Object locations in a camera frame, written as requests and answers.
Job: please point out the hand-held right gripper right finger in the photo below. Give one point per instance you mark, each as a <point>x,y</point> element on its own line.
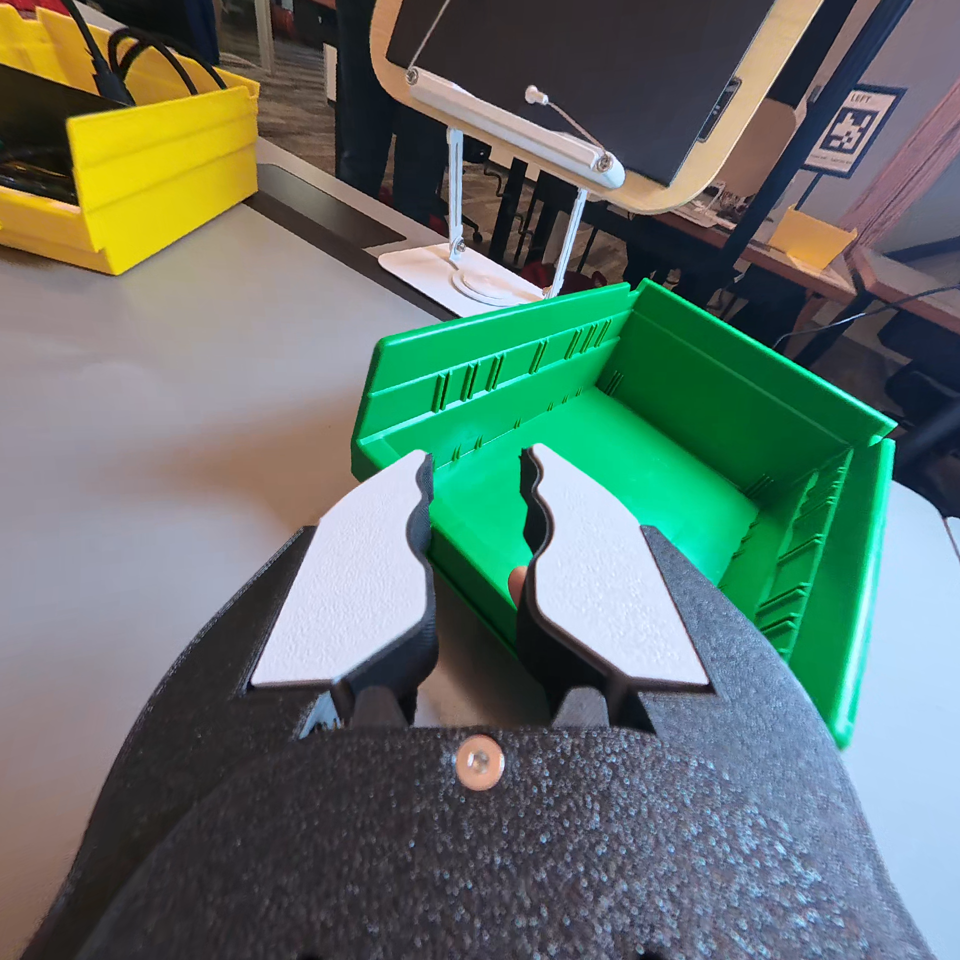
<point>600,585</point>

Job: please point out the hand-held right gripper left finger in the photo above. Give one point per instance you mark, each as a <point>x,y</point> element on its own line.
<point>352,585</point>

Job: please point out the green plastic bin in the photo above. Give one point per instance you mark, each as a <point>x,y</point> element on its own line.
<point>675,465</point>

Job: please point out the yellow plastic bin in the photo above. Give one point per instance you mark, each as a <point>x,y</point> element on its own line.
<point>165,180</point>

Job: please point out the person's right hand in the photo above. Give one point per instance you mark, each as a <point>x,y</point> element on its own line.
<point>517,589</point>

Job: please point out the small yellow paper tray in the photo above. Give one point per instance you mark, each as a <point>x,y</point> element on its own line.
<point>814,240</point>

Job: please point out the white board stand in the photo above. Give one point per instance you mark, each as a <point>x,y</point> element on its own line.
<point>510,124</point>

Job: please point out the printed tag sign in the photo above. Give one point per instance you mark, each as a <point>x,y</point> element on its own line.
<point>855,131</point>

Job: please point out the black bin divider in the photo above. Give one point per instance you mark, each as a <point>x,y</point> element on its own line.
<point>30,112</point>

